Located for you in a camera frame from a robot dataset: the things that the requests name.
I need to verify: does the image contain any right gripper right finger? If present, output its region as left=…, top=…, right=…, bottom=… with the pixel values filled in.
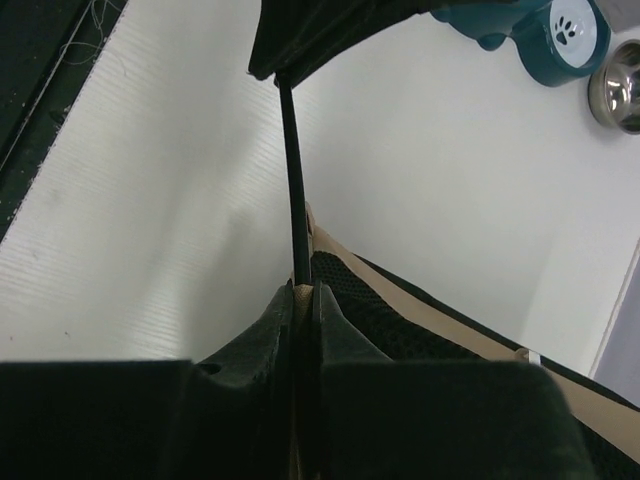
left=312, top=285, right=595, bottom=479

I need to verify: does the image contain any black tent pole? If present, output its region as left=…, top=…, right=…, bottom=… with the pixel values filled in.
left=276, top=74, right=312, bottom=285

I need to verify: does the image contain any teal bowl stand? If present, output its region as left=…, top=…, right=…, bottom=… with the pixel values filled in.
left=432, top=0, right=611, bottom=87

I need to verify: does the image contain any beige fabric pet tent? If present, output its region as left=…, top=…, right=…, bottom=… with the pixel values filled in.
left=305, top=212, right=639, bottom=479

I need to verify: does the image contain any steel pet bowl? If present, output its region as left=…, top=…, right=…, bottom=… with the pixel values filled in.
left=588, top=39, right=639, bottom=135

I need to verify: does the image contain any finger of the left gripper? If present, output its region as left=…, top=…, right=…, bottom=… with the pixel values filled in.
left=248, top=0, right=440, bottom=87

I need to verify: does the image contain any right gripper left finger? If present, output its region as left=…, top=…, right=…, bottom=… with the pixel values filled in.
left=1, top=284, right=294, bottom=479

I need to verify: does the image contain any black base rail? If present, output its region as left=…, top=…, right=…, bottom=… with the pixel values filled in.
left=1, top=1, right=127, bottom=235

